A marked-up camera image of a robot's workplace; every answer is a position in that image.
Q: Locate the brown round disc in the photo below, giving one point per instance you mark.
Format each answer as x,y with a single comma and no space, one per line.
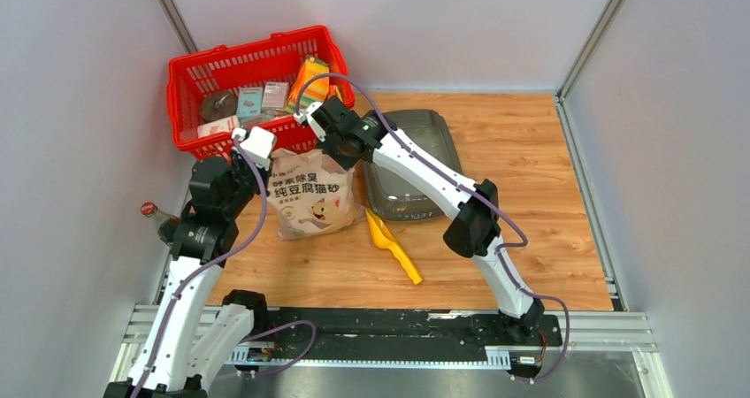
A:
218,106

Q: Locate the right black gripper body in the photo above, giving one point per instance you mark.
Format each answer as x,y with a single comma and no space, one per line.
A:
334,146

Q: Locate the white pink flat box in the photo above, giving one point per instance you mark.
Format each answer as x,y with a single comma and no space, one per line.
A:
224,125

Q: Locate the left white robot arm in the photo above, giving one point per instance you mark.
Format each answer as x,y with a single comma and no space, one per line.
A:
175,361

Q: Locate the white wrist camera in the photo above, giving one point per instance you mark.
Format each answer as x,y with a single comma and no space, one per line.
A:
255,145
306,118

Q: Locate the cola bottle red cap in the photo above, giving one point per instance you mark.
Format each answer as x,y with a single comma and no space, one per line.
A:
165,223

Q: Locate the teal small box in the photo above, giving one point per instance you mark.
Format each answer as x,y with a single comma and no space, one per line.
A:
249,103

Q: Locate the grey plastic litter box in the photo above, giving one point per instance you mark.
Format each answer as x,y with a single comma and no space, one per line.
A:
401,187

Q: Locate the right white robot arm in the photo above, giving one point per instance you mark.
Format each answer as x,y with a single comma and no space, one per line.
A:
474,231

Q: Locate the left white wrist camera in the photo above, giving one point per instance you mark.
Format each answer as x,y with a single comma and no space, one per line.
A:
255,145

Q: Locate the pink small box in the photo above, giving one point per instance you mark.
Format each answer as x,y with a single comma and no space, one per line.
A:
275,96

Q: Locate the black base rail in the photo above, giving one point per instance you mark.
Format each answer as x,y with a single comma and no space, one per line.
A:
416,338

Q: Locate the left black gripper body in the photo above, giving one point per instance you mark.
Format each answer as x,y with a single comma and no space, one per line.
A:
245,179

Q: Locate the cat litter bag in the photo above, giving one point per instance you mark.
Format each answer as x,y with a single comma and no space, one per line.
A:
312,194

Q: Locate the orange sponge pack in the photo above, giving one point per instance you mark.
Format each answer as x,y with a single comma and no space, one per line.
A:
301,97

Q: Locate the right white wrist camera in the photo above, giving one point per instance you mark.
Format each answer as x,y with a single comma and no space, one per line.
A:
306,118

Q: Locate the yellow plastic scoop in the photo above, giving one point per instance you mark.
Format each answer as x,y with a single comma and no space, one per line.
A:
383,239

